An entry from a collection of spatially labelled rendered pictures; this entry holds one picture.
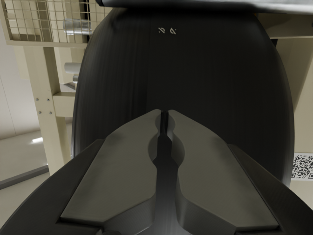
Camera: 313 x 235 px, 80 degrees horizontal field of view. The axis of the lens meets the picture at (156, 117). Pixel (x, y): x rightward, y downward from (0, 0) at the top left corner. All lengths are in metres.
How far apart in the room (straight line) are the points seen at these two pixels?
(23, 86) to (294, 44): 11.28
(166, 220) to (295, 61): 0.40
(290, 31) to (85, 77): 0.39
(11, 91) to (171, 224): 11.29
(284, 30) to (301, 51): 0.05
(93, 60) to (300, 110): 0.40
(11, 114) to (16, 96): 0.94
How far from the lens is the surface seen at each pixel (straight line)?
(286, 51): 0.52
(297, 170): 0.56
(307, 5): 0.35
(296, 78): 0.48
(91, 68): 0.26
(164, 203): 0.23
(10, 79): 11.34
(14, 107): 11.62
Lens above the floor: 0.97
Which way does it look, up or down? 22 degrees up
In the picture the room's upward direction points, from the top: 178 degrees counter-clockwise
